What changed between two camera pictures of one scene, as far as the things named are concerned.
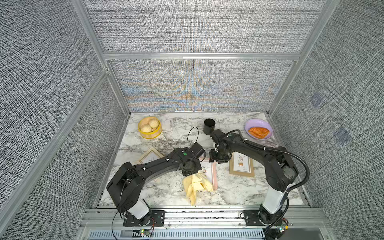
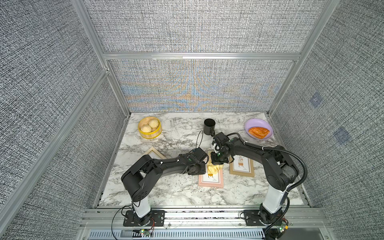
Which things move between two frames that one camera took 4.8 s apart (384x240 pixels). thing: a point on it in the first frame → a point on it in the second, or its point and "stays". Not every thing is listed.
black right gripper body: [218, 156] stays
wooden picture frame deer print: [242, 165] stays
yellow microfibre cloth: [192, 184] → [214, 169]
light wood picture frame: [151, 155] stays
